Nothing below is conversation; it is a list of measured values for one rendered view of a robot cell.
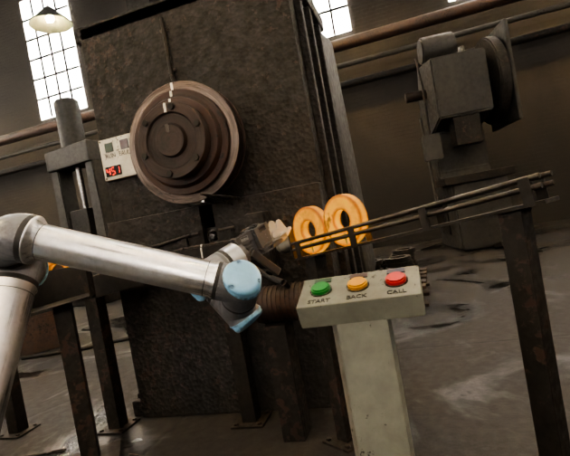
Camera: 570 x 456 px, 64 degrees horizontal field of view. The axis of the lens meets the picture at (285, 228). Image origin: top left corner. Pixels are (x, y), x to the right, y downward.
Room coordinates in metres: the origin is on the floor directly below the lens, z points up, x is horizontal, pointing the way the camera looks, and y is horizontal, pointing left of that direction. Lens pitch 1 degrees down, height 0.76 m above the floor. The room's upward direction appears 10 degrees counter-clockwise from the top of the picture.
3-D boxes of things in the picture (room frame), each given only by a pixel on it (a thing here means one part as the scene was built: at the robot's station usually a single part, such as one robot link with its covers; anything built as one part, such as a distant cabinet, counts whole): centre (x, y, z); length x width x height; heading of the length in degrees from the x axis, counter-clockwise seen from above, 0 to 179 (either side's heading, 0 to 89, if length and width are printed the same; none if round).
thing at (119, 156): (2.00, 0.62, 1.15); 0.26 x 0.02 x 0.18; 74
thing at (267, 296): (1.57, 0.05, 0.27); 0.22 x 0.13 x 0.53; 74
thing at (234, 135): (1.80, 0.32, 1.11); 0.47 x 0.06 x 0.47; 74
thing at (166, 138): (1.70, 0.35, 1.11); 0.28 x 0.06 x 0.28; 74
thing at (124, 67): (2.21, 0.20, 0.88); 1.08 x 0.73 x 1.76; 74
